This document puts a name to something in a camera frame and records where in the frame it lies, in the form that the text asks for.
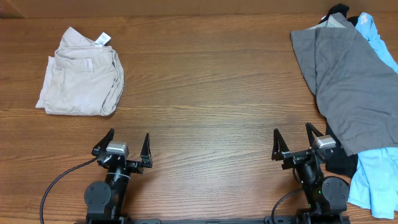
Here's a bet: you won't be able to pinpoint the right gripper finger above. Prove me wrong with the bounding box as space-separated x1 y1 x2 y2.
305 123 323 146
272 128 290 156

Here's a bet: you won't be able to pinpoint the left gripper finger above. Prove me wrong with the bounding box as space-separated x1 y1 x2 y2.
93 128 114 152
140 133 152 162

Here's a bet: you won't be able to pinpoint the grey shorts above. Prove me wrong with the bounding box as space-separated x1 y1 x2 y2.
290 13 397 156

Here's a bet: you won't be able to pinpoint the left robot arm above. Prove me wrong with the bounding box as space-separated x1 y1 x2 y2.
84 129 153 223

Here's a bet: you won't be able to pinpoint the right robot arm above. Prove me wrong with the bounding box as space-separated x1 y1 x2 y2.
266 123 350 224

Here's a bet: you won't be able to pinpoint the black garment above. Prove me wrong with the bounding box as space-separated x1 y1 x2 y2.
319 3 359 179

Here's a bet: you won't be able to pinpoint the light blue shirt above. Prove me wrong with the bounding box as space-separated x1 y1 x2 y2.
348 12 397 220

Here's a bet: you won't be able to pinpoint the folded beige shorts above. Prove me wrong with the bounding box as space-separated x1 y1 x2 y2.
35 27 124 116

